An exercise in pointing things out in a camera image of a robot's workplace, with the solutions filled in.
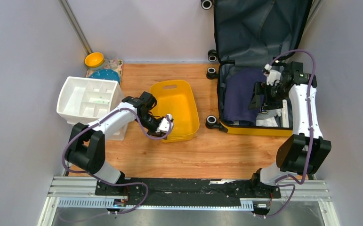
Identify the yellow Pikachu suitcase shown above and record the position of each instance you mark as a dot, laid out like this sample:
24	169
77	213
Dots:
251	33

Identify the white toothpaste tube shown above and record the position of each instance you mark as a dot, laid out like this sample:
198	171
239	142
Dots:
285	114

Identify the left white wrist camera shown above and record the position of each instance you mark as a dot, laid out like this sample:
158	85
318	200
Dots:
166	124

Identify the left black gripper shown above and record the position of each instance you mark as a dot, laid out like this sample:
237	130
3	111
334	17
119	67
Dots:
157	133

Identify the yellow bowl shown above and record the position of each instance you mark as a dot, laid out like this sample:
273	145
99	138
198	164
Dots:
94	60

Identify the aluminium frame rail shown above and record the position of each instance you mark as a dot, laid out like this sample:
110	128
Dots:
209	172

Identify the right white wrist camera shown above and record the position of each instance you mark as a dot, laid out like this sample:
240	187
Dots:
272	76

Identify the patterned cloth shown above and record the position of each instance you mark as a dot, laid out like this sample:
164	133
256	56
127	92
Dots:
116	65

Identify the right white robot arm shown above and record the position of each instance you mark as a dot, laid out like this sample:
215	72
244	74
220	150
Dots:
306	149

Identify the white plastic drawer organizer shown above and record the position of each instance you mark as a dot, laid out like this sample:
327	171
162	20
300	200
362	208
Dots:
85	100

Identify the white folded garment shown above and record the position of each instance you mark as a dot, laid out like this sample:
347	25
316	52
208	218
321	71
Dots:
268	118

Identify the navy blue garment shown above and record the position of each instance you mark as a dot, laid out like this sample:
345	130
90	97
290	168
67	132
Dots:
238	96

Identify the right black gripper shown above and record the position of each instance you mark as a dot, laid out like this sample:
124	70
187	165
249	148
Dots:
261	88

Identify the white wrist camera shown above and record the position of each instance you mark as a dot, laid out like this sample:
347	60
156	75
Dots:
166	124
272	76

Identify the yellow plastic basket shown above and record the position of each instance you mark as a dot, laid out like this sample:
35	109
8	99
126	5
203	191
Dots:
176	97

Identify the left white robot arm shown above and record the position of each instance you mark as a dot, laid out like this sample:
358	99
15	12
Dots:
86	145

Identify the teal dotted plate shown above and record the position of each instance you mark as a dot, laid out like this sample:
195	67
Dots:
106	74

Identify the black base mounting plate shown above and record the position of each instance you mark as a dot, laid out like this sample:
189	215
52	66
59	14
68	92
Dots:
189	192

